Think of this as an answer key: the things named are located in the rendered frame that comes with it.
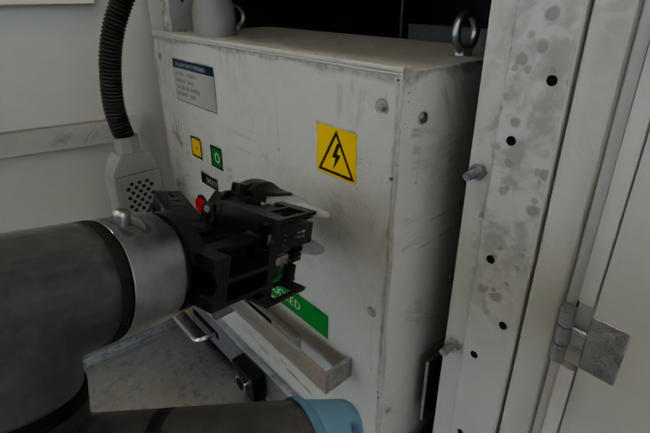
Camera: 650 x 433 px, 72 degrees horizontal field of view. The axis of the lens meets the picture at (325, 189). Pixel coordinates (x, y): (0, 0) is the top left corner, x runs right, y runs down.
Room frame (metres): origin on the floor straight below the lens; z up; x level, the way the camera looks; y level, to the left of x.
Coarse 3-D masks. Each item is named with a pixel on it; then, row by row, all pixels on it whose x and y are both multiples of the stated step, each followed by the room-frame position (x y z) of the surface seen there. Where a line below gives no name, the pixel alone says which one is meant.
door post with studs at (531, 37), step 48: (528, 0) 0.35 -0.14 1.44; (576, 0) 0.32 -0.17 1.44; (528, 48) 0.34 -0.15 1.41; (480, 96) 0.37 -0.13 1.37; (528, 96) 0.34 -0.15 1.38; (480, 144) 0.37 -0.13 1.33; (528, 144) 0.33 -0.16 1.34; (480, 192) 0.36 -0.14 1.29; (528, 192) 0.33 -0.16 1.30; (480, 240) 0.35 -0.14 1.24; (528, 240) 0.32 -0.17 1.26; (480, 288) 0.35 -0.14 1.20; (480, 336) 0.34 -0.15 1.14; (480, 384) 0.33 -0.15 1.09; (432, 432) 0.37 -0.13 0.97; (480, 432) 0.33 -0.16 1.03
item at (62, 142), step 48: (0, 0) 0.71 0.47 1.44; (48, 0) 0.74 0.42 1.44; (96, 0) 0.80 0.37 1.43; (144, 0) 0.84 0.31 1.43; (0, 48) 0.72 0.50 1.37; (48, 48) 0.76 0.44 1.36; (96, 48) 0.79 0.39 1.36; (144, 48) 0.83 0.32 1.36; (0, 96) 0.71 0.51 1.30; (48, 96) 0.75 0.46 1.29; (96, 96) 0.78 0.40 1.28; (144, 96) 0.83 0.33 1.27; (0, 144) 0.69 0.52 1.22; (48, 144) 0.72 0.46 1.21; (96, 144) 0.76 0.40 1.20; (144, 144) 0.82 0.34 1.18; (0, 192) 0.69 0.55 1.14; (48, 192) 0.73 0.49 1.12; (96, 192) 0.77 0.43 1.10
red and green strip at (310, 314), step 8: (280, 288) 0.49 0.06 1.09; (296, 296) 0.47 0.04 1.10; (288, 304) 0.48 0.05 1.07; (296, 304) 0.47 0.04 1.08; (304, 304) 0.45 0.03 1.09; (312, 304) 0.44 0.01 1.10; (296, 312) 0.47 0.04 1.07; (304, 312) 0.45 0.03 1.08; (312, 312) 0.44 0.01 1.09; (320, 312) 0.43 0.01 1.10; (304, 320) 0.45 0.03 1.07; (312, 320) 0.44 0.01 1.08; (320, 320) 0.43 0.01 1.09; (320, 328) 0.43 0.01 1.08
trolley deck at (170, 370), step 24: (168, 336) 0.67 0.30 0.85; (120, 360) 0.61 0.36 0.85; (144, 360) 0.61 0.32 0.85; (168, 360) 0.61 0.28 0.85; (192, 360) 0.61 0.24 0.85; (216, 360) 0.61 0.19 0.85; (96, 384) 0.56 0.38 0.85; (120, 384) 0.56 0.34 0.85; (144, 384) 0.56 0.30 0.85; (168, 384) 0.56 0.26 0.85; (192, 384) 0.56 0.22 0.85; (216, 384) 0.56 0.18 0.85; (96, 408) 0.51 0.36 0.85; (120, 408) 0.51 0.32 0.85; (144, 408) 0.51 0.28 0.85
